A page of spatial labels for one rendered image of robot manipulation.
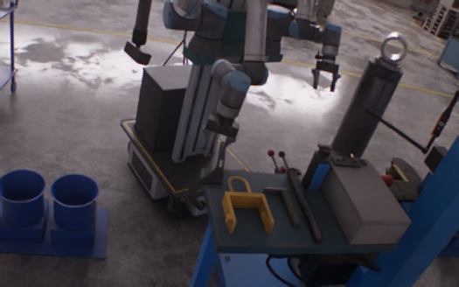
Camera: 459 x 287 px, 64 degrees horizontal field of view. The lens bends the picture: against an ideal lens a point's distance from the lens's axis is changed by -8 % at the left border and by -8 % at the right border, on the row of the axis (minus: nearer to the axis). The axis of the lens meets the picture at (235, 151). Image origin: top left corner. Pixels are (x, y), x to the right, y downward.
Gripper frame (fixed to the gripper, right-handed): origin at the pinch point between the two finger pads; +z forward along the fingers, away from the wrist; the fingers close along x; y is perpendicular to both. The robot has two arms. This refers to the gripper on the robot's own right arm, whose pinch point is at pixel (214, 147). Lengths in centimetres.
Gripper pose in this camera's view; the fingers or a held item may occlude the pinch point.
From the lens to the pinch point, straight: 168.6
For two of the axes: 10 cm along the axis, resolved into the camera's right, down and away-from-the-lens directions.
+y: 0.5, -5.3, 8.5
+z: -3.2, 7.9, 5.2
